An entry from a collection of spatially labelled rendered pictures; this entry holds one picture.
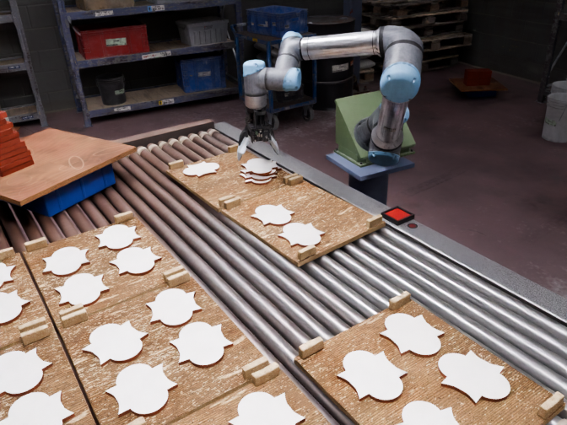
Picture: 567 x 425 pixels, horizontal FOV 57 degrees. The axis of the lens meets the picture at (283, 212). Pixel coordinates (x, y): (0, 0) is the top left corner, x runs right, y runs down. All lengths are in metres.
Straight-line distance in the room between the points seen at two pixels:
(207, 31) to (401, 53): 4.52
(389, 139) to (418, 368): 0.97
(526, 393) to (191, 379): 0.67
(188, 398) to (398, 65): 1.08
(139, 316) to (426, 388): 0.68
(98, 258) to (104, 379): 0.49
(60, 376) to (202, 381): 0.31
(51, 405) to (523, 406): 0.91
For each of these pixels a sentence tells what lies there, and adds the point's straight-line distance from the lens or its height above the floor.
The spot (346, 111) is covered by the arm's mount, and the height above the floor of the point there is 1.06.
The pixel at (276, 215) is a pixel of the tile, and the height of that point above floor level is 0.95.
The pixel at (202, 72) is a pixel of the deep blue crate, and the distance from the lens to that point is 6.12.
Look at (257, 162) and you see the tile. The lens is 1.99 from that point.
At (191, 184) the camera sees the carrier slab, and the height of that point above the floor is 0.94.
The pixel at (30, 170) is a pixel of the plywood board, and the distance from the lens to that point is 2.02.
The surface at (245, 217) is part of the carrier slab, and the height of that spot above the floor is 0.94.
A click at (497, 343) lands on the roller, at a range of 1.31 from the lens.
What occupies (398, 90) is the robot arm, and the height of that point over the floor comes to 1.31.
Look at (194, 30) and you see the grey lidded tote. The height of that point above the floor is 0.80.
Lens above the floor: 1.76
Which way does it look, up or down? 29 degrees down
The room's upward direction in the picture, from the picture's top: 2 degrees counter-clockwise
